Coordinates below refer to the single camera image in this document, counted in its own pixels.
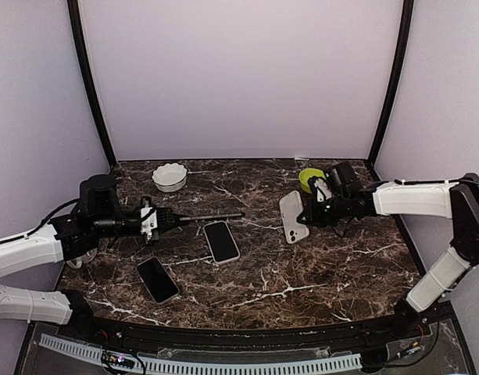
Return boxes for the left black frame post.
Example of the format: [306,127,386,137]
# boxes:
[66,0,117,169]

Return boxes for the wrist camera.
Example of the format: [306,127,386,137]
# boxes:
[307,176,334,203]
[140,197,156,234]

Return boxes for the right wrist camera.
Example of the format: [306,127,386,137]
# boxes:
[307,176,334,203]

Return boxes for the white phone case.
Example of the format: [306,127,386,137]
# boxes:
[279,191,309,245]

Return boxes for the small circuit board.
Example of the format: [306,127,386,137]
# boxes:
[101,351,135,370]

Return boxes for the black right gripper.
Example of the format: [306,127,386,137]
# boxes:
[298,193,350,228]

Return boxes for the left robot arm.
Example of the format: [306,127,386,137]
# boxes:
[0,174,185,341]

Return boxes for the white slotted cable duct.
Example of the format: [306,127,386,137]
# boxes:
[38,334,363,374]

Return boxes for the right black frame post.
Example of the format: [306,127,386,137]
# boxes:
[366,0,414,170]

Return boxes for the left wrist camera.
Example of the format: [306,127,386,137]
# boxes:
[140,197,156,234]

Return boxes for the green bowl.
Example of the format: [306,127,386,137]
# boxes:
[298,168,324,194]

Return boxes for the white patterned mug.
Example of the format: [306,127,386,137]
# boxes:
[66,249,97,270]

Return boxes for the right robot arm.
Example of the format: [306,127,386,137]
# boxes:
[297,162,479,339]

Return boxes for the black front rail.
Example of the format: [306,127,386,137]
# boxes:
[58,316,420,352]

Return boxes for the white scalloped bowl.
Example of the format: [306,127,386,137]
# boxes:
[152,162,188,193]

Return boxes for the black frame post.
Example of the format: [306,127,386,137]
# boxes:
[66,0,117,169]
[366,0,414,170]

